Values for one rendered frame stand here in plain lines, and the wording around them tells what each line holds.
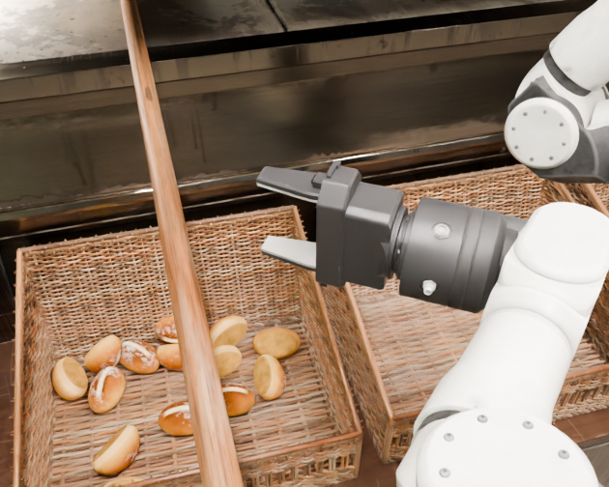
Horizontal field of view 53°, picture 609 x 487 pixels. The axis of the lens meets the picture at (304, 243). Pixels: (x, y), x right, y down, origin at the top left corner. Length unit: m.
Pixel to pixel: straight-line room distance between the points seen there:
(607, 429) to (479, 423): 1.05
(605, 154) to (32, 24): 1.01
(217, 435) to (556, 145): 0.45
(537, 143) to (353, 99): 0.59
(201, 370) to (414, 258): 0.20
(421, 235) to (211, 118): 0.73
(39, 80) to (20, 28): 0.21
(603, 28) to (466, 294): 0.32
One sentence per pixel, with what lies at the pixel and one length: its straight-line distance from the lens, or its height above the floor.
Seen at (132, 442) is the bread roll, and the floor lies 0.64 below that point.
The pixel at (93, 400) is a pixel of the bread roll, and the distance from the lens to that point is 1.27.
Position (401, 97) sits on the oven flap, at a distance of 1.25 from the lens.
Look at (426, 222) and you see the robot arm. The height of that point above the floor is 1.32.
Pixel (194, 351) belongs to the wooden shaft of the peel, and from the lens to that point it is 0.55.
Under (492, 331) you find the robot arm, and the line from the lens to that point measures 0.42.
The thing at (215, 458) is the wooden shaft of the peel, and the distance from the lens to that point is 0.49.
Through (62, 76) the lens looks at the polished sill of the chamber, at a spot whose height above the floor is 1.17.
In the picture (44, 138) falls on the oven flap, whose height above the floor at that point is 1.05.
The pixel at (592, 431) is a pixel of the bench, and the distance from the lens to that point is 1.34.
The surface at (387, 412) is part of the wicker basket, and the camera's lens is 1.07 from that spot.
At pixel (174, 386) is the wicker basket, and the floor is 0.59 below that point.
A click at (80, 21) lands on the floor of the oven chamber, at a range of 1.28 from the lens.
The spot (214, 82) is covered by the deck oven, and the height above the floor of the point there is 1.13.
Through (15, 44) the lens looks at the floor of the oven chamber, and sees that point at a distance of 1.22.
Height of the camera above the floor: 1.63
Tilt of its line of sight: 42 degrees down
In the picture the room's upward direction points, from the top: straight up
